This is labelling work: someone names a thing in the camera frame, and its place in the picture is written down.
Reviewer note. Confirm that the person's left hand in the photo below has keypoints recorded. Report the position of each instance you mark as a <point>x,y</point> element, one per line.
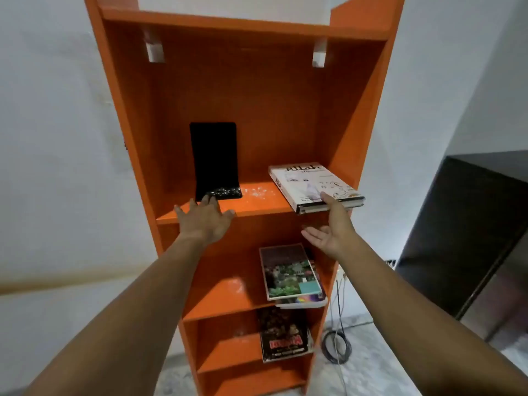
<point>204,222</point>

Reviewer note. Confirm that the person's right hand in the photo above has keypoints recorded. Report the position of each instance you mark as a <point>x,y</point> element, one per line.
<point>338,235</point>

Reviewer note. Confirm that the green photo cover book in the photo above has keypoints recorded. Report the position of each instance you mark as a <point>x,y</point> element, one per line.
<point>288,272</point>

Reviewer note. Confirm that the white cover book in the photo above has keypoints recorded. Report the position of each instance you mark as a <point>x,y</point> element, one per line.
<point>307,181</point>

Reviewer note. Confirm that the black display stand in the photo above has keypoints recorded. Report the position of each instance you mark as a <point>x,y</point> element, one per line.
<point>214,160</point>

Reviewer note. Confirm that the dark worn comic magazine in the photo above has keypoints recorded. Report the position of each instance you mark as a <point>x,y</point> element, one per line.
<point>284,334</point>

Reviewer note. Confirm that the orange wooden bookshelf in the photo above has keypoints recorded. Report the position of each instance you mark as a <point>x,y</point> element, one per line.
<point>268,98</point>

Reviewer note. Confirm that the person's right forearm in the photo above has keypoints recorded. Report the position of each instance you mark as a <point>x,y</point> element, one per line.
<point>420,325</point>

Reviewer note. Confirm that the person's left forearm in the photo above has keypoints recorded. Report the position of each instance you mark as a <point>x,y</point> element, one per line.
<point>132,317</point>

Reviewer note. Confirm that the dark brown cabinet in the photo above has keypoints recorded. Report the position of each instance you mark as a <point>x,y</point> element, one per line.
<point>462,226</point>

